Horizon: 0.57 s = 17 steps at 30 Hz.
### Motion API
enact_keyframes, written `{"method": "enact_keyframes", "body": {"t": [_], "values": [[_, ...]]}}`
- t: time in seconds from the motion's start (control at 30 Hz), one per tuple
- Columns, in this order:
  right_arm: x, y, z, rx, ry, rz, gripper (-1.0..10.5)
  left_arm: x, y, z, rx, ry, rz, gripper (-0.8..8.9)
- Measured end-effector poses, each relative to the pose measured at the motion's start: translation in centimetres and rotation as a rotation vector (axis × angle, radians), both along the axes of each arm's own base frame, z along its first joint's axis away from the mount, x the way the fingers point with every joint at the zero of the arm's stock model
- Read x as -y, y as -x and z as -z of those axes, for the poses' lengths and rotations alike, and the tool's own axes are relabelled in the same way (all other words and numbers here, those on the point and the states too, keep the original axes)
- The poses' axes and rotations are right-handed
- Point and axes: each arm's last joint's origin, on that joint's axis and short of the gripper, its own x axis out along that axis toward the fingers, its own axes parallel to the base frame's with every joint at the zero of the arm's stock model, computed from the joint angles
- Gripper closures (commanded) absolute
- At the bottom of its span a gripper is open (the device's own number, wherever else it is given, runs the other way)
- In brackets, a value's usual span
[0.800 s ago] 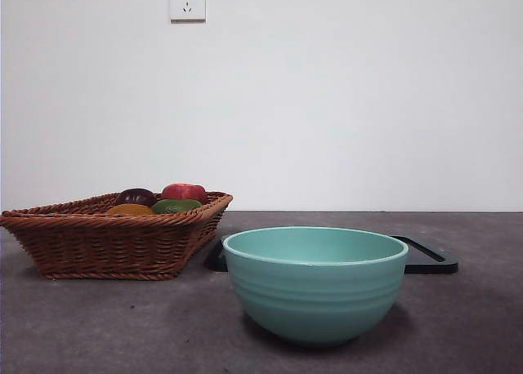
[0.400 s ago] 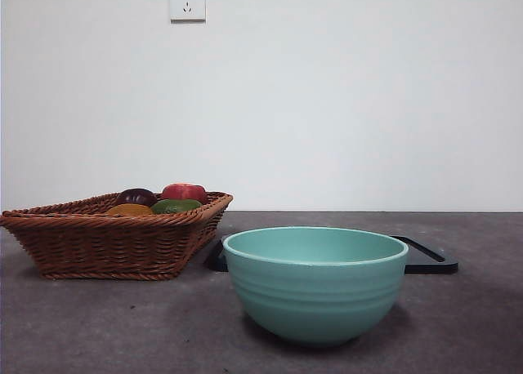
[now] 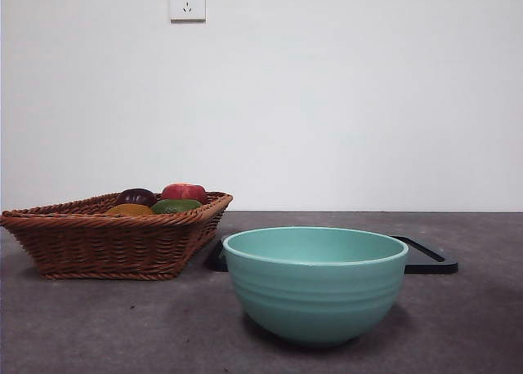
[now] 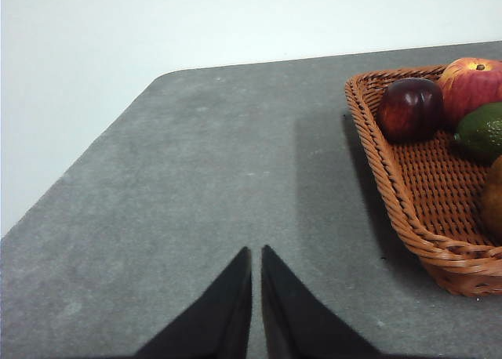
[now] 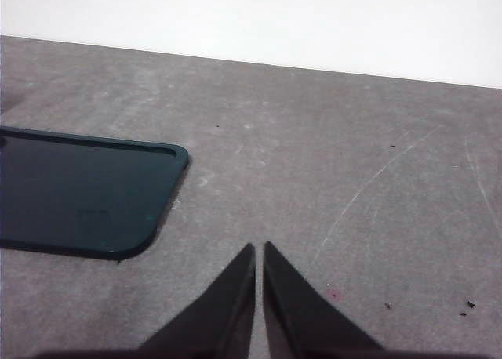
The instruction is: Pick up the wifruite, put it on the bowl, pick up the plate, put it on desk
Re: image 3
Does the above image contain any green fruit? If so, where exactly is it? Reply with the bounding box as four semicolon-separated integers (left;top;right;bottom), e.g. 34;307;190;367
150;198;204;215

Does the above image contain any white wall socket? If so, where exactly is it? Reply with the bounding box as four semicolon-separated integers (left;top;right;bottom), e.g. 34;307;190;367
169;0;207;23

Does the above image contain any dark purple fruit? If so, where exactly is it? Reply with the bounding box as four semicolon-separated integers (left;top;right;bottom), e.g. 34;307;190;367
115;188;158;207

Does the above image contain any brown kiwifruit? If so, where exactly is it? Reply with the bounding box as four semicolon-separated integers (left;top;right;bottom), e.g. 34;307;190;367
105;203;155;217

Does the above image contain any red apple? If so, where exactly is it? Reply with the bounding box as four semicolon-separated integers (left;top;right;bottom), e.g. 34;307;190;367
160;182;208;205

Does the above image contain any black rectangular tray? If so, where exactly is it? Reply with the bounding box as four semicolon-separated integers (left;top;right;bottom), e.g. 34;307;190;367
206;234;458;275

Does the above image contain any brown wicker basket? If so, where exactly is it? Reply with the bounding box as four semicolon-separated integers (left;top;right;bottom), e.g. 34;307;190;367
0;190;235;280

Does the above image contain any teal ribbed bowl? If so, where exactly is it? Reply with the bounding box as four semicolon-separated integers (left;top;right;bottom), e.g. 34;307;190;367
222;225;409;348

